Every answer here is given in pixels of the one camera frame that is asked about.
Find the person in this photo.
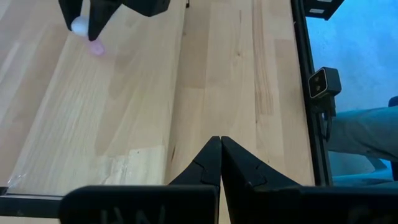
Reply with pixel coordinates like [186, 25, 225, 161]
[326, 105, 398, 163]

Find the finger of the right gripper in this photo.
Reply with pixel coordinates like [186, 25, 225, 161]
[88, 0, 172, 42]
[58, 0, 84, 31]

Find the small pink medicine bottle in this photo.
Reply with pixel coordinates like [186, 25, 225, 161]
[70, 15, 106, 57]

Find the black camera cable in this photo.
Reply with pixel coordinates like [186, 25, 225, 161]
[320, 96, 337, 142]

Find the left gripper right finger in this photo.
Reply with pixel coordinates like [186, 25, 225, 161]
[221, 136, 398, 224]

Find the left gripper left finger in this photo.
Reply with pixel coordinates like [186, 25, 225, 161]
[58, 136, 222, 224]

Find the table-level camera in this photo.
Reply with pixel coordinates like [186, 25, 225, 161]
[307, 66, 342, 100]

